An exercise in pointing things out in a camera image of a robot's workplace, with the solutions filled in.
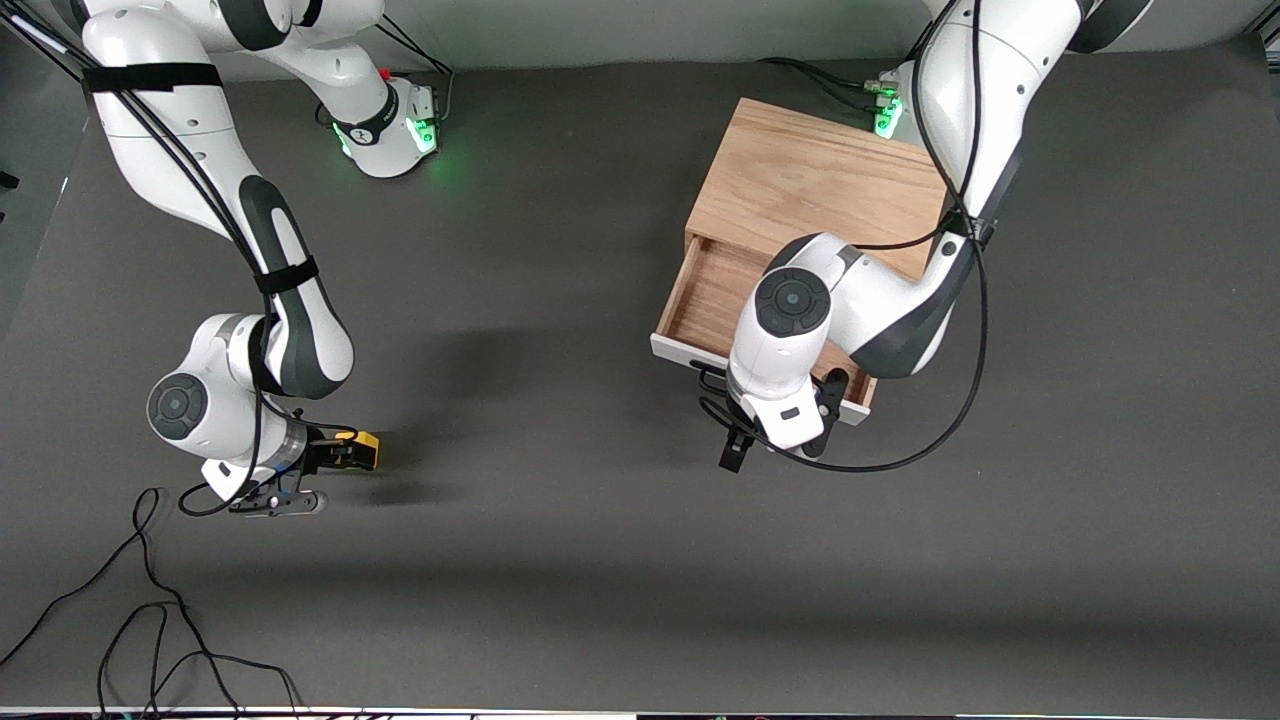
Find white-fronted wooden drawer black handle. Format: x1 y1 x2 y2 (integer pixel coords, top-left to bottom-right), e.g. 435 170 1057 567
650 235 879 443

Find black right arm wrist cable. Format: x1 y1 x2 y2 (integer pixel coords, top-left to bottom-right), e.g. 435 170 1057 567
0 0 359 518

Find black arm wrist cable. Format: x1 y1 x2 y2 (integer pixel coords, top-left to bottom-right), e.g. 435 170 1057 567
0 0 359 518
697 0 991 473

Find black left arm wrist cable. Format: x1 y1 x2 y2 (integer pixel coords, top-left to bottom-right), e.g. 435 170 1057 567
697 0 991 473

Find narrow black cable strap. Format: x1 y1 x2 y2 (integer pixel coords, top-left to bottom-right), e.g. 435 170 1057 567
253 257 321 294

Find thin black loose cable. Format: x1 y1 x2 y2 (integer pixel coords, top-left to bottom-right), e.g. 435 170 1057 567
97 600 306 719
0 487 246 719

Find small black cable strap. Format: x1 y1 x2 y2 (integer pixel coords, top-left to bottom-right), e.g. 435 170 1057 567
940 210 998 249

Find black left arm base cables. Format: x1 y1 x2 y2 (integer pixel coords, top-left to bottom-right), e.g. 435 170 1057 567
757 20 936 111

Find black arm base cables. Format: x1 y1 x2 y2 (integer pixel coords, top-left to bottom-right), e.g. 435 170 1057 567
757 20 936 111
355 15 456 126

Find black right arm base cables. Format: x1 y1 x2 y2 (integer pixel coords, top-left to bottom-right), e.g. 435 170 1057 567
355 15 456 126

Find wide black cable strap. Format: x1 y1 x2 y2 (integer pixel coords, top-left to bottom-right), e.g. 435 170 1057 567
83 63 224 94

